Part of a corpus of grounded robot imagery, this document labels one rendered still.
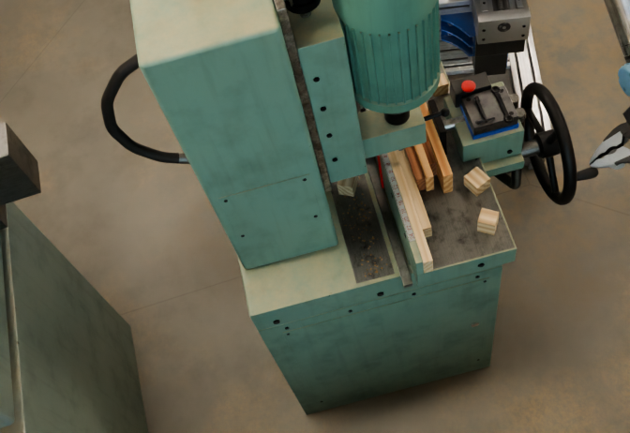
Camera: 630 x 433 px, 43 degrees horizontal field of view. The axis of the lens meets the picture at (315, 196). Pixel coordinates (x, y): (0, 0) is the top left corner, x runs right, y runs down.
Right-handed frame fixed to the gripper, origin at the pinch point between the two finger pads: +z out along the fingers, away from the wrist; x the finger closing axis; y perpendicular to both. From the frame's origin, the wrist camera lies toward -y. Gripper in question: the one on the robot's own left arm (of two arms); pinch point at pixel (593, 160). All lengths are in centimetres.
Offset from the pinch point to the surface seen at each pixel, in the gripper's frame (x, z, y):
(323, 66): 3, 21, -70
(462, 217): -7.1, 25.5, -19.4
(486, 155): 5.9, 17.2, -15.0
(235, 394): 1, 131, 24
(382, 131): 7.5, 27.6, -40.2
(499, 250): -16.5, 21.5, -17.1
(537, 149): 8.8, 9.7, -1.2
